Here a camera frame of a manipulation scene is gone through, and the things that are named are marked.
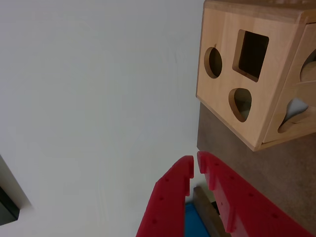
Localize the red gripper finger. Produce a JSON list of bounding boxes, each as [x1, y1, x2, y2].
[[135, 155, 194, 237], [197, 151, 316, 237]]

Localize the blue plastic object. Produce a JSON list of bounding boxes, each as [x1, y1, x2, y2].
[[184, 202, 210, 237]]

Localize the wooden shape sorter box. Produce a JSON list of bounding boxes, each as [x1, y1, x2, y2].
[[196, 0, 316, 152]]

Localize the black wall panel edge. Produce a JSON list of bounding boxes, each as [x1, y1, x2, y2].
[[0, 154, 33, 226]]

